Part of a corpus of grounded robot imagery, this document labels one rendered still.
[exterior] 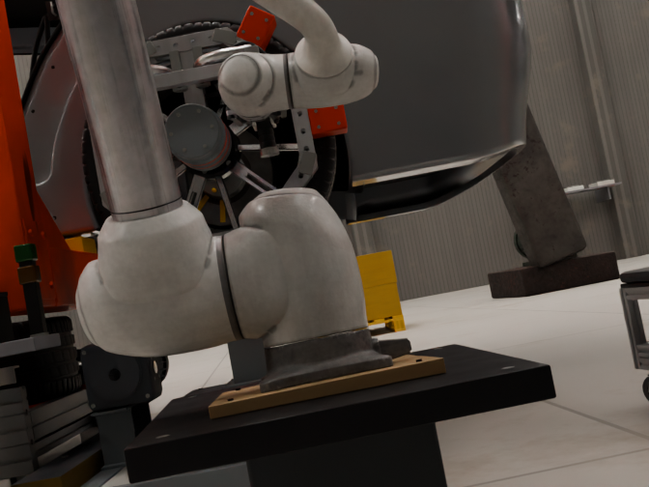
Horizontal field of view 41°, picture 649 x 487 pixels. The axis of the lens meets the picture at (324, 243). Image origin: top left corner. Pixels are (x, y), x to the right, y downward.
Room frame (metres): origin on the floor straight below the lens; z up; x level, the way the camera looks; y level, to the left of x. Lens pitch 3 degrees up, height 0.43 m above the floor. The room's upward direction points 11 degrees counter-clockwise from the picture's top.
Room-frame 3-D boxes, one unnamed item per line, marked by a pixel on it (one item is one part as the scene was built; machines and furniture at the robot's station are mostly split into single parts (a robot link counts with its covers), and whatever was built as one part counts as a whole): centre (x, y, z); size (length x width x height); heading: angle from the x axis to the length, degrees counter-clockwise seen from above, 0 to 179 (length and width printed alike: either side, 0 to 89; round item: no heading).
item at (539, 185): (9.05, -2.26, 1.01); 1.21 x 1.19 x 2.02; 2
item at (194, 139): (2.06, 0.25, 0.85); 0.21 x 0.14 x 0.14; 179
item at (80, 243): (2.66, 0.79, 0.70); 0.14 x 0.14 x 0.05; 89
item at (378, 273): (7.42, -0.15, 0.33); 1.11 x 0.79 x 0.65; 6
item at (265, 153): (1.89, 0.08, 0.83); 0.04 x 0.04 x 0.16
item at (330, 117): (2.13, -0.06, 0.85); 0.09 x 0.08 x 0.07; 89
